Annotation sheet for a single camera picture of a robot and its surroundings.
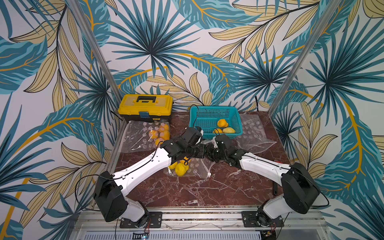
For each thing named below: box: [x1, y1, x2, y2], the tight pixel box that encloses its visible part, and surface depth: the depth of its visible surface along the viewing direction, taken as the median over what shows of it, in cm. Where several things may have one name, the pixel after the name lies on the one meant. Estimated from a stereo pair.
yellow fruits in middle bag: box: [168, 156, 192, 177], surface depth 87 cm
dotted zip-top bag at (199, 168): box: [164, 157, 216, 179], surface depth 81 cm
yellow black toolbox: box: [118, 94, 173, 122], surface depth 102 cm
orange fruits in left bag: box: [148, 123, 171, 146], surface depth 101 cm
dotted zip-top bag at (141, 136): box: [118, 120, 171, 153], surface depth 100 cm
